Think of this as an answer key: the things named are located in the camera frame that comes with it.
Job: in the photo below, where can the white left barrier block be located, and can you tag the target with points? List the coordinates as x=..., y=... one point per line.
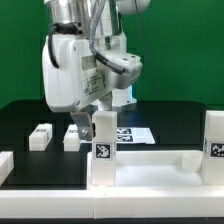
x=6, y=165

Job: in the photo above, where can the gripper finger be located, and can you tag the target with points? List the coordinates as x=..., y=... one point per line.
x=83, y=121

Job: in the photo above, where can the white front barrier wall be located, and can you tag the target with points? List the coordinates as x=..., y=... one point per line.
x=120, y=203

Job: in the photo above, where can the white desk top tray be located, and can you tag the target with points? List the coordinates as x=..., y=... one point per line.
x=157, y=169

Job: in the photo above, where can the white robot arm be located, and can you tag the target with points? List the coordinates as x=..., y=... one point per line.
x=98, y=21

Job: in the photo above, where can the fiducial marker sheet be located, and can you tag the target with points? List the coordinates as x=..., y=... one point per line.
x=128, y=135

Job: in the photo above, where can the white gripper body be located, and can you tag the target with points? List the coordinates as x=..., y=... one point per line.
x=80, y=79

